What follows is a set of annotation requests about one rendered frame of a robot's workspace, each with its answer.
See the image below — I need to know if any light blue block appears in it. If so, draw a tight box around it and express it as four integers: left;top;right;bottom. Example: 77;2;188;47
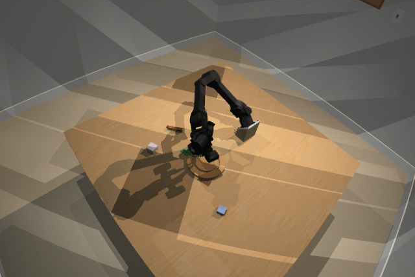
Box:
216;205;227;215

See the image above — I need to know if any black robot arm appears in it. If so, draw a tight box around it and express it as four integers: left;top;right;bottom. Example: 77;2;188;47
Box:
187;70;255;156

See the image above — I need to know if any white cube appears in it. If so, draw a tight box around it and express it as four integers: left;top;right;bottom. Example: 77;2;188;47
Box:
146;142;158;154

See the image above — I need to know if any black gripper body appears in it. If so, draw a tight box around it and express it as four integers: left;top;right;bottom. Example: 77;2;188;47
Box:
190;133;219;163

